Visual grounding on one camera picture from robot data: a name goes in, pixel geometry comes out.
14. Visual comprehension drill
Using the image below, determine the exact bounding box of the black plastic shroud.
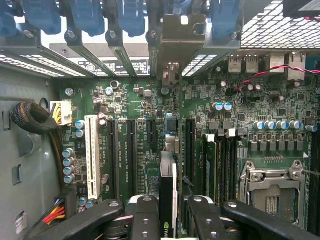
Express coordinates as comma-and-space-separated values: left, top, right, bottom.
54, 187, 79, 219

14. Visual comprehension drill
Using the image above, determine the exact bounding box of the green RAM stick white label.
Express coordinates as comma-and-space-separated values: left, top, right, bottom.
203, 134, 218, 201

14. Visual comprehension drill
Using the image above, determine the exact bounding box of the long black expansion slot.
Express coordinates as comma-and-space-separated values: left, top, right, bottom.
125, 118, 138, 199
184, 117, 197, 184
107, 118, 121, 200

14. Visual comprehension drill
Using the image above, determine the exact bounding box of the white expansion slot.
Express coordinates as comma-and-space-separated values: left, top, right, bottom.
84, 114, 103, 201

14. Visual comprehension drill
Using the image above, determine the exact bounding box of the metal CPU socket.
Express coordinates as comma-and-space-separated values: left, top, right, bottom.
238, 159, 308, 230

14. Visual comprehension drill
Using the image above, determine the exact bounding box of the short black expansion slot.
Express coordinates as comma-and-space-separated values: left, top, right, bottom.
145, 118, 158, 144

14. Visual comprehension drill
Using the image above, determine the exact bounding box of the white power connector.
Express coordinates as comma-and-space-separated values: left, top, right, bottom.
49, 100, 74, 127

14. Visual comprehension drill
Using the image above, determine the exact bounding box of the green motherboard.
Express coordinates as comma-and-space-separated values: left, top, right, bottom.
58, 51, 320, 240

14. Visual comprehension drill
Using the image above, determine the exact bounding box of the metal expansion slot cover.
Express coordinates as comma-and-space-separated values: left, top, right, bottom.
63, 28, 112, 77
146, 27, 160, 76
104, 28, 138, 77

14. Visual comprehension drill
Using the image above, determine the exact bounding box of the black open PC case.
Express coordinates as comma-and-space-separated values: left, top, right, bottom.
0, 0, 320, 240

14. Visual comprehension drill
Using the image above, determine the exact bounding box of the coloured wire bundle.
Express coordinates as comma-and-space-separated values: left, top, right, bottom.
41, 198, 67, 226

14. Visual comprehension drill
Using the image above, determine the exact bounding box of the black braided power cable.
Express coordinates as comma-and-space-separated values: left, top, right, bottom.
11, 100, 66, 191

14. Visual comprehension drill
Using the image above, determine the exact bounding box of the red black twisted wire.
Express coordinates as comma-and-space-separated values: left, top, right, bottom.
234, 64, 320, 101

